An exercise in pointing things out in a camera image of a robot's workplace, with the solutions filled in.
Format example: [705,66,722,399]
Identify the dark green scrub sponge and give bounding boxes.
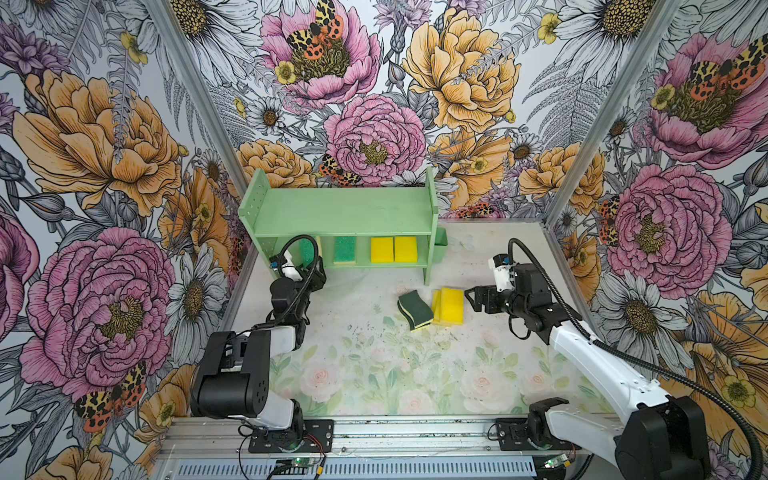
[397,291,434,331]

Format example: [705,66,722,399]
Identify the small yellow sponge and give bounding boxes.
[370,237,395,264]

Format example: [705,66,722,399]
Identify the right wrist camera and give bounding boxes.
[488,253,515,292]

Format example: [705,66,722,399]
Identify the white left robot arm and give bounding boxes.
[190,259,326,437]

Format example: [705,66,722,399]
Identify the green circuit board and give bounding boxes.
[275,457,316,470]

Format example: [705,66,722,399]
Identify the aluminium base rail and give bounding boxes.
[155,415,577,480]

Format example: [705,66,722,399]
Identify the green metal shelf unit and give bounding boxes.
[238,168,439,284]

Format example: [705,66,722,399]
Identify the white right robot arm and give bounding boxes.
[464,255,712,479]

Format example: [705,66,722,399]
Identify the large yellow sponge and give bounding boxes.
[432,288,464,326]

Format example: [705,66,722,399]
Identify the black corrugated right cable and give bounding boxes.
[507,238,764,480]

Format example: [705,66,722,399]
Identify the light green scrub sponge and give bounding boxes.
[333,236,357,265]

